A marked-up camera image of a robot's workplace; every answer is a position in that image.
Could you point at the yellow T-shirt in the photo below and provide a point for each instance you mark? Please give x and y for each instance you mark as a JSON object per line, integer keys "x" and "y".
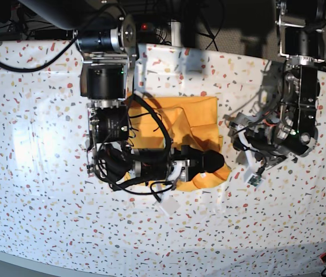
{"x": 189, "y": 121}

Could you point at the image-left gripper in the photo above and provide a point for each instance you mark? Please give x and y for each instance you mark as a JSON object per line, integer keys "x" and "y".
{"x": 177, "y": 166}

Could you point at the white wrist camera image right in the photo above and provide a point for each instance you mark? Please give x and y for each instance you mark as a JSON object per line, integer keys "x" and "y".
{"x": 253, "y": 179}

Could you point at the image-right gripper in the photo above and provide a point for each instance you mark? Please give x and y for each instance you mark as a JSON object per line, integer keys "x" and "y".
{"x": 261, "y": 143}

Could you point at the white metal post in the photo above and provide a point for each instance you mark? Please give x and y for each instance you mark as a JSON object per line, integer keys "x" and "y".
{"x": 176, "y": 40}

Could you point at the terrazzo patterned tablecloth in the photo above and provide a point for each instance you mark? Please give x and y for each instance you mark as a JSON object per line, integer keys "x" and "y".
{"x": 52, "y": 212}

